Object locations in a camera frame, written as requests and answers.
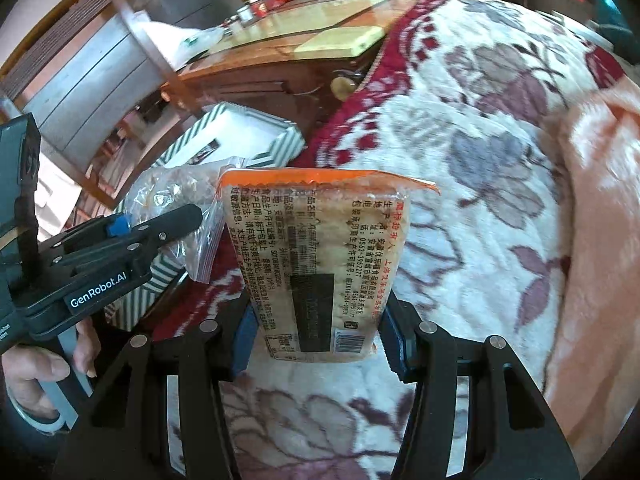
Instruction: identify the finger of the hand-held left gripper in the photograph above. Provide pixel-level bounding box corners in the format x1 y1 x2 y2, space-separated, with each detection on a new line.
50 203 204 287
37 213 132 257

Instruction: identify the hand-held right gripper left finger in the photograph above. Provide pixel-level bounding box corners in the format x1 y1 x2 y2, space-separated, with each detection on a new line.
52 304 261 480

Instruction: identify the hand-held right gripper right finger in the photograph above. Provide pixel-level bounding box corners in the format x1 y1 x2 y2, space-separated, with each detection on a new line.
377 292 581 480

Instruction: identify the clear zip bag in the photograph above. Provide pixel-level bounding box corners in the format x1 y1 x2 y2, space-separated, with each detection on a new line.
115 157 248 283

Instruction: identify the striped cardboard box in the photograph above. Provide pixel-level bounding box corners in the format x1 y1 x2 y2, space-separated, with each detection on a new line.
102 102 307 331

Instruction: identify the orange cracker packet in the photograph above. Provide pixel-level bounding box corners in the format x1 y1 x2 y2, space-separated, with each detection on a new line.
217 167 441 363

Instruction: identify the person's left hand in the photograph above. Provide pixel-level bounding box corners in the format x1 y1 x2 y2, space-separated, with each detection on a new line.
0 317 103 411

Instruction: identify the wooden chair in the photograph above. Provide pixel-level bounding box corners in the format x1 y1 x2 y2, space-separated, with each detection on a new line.
0 0 201 211

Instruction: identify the white plastic bag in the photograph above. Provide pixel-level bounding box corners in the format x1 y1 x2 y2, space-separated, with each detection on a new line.
175 25 226 63

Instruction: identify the peach quilted blanket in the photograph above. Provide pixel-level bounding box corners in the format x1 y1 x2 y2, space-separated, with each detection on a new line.
542 87 640 441

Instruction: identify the floral fleece blanket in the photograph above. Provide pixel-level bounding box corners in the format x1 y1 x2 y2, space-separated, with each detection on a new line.
150 0 631 480

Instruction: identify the wooden table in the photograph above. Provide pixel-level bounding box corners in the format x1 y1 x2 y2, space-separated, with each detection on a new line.
175 0 431 126

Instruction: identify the yellow board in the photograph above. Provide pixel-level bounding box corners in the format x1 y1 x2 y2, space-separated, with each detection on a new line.
294 25 386 59

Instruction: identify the teal bag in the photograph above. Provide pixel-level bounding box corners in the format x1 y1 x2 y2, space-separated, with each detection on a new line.
585 0 638 56

